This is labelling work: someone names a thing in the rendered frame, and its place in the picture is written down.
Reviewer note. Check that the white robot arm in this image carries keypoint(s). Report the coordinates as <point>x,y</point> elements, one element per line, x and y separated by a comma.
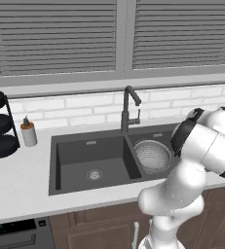
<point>188,181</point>

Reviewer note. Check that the dark grey sink faucet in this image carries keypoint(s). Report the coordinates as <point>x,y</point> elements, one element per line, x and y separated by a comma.
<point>126,110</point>

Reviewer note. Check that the dark grey double sink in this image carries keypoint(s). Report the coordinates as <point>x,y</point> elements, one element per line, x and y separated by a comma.
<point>94,159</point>

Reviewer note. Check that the white perforated colander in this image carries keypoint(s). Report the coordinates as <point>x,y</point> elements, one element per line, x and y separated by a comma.
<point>152,156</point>

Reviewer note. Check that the white soap dispenser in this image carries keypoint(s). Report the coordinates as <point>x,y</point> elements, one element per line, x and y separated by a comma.
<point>29,133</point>

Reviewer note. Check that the grey window with blinds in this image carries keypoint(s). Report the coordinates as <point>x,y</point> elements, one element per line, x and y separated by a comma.
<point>110,39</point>

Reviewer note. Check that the brown wooden cupboard door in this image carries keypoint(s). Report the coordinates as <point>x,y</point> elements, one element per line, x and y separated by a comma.
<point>97,228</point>
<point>216,220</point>

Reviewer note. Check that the dark grey dishwasher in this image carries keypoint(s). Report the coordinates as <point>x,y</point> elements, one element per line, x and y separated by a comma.
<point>18,235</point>

